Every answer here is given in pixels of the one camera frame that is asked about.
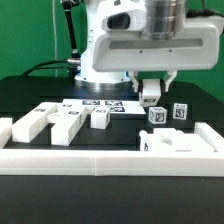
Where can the white tagged flat board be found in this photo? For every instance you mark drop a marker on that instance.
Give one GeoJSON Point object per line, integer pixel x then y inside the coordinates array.
{"type": "Point", "coordinates": [115, 106]}

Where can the white short tagged block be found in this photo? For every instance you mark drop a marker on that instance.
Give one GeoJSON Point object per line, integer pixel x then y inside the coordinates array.
{"type": "Point", "coordinates": [100, 118]}

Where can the white chair seat part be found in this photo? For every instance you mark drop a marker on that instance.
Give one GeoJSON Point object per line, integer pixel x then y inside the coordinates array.
{"type": "Point", "coordinates": [172, 140]}

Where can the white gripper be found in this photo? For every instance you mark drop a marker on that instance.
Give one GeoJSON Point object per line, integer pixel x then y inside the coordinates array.
{"type": "Point", "coordinates": [195, 47]}

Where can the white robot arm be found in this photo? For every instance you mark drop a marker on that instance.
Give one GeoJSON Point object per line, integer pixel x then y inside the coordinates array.
{"type": "Point", "coordinates": [164, 19]}

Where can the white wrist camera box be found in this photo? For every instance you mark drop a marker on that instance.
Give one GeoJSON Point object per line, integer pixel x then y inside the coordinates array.
{"type": "Point", "coordinates": [132, 19]}

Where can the white tagged cube nut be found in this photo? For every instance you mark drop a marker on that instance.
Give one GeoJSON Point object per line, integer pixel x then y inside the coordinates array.
{"type": "Point", "coordinates": [180, 111]}
{"type": "Point", "coordinates": [157, 115]}

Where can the white fence frame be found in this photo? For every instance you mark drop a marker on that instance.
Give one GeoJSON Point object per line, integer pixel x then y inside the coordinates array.
{"type": "Point", "coordinates": [105, 163]}

